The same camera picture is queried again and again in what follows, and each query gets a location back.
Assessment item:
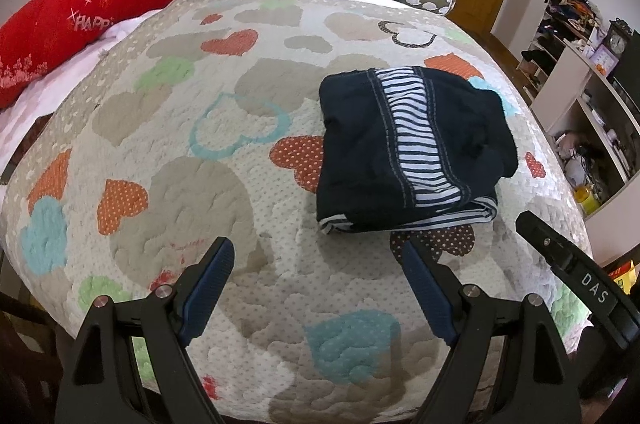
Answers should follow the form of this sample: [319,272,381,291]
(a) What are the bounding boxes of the large red pillow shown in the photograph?
[0,0,237,110]

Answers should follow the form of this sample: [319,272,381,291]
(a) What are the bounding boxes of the dark wooden furniture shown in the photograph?
[0,249,68,424]

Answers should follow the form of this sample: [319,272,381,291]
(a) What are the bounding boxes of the yellow bottle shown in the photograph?
[574,185,602,216]

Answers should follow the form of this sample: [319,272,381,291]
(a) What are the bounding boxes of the navy striped pants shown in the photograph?
[316,65,519,236]

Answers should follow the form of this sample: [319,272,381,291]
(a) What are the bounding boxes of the black screen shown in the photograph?
[611,29,640,98]

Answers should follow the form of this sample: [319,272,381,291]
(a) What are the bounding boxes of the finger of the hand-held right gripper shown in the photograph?
[516,211,577,277]

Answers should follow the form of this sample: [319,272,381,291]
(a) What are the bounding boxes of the white shelf unit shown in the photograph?
[530,38,640,221]

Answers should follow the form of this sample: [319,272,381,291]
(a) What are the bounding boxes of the yellow box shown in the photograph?
[607,260,637,296]

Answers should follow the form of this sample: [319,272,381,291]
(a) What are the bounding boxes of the dark table clock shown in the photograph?
[604,18,633,58]

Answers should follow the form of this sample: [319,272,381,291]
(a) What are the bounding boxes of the heart print quilt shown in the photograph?
[0,0,596,424]

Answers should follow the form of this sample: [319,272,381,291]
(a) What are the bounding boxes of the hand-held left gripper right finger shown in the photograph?
[401,238,584,424]

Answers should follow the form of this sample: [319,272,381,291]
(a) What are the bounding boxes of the dark cluttered rack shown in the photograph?
[517,0,609,91]

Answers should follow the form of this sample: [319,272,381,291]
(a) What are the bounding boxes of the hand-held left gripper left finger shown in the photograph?
[55,235,236,424]

